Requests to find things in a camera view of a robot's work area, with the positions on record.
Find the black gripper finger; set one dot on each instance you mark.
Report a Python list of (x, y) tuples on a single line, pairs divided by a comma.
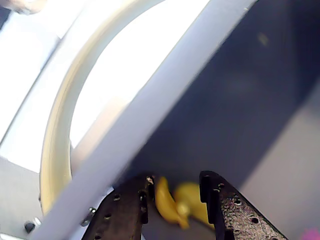
[(240, 215), (120, 215)]

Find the cream round plate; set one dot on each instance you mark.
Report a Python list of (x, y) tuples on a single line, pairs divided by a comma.
[(53, 150)]

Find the yellow toy banana bunch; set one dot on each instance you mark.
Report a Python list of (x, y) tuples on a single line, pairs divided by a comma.
[(175, 205)]

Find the pink toy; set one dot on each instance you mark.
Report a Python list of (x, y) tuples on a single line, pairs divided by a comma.
[(311, 235)]

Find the blue toy kitchen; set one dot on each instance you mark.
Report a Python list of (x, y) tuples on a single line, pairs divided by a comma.
[(250, 100)]

